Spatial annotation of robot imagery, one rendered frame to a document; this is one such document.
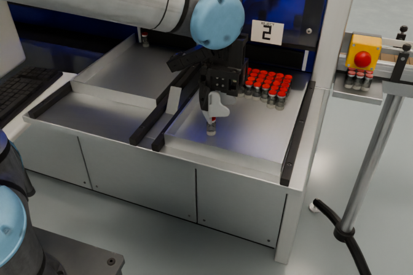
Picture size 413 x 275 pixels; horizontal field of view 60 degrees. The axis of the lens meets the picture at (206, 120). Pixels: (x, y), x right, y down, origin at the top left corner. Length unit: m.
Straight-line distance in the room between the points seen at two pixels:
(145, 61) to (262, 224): 0.79
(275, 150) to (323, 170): 1.30
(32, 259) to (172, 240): 1.14
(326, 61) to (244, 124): 0.29
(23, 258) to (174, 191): 1.01
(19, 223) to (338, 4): 0.80
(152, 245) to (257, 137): 1.00
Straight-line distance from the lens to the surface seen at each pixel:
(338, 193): 1.99
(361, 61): 0.96
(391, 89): 1.17
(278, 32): 0.99
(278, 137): 0.84
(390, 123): 1.28
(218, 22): 0.46
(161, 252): 1.68
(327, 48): 0.99
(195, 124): 0.86
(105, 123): 0.90
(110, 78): 1.08
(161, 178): 1.52
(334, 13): 0.96
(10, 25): 1.39
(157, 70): 1.09
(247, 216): 1.49
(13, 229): 0.57
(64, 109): 0.98
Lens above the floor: 1.41
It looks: 37 degrees down
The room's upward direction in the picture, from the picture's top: straight up
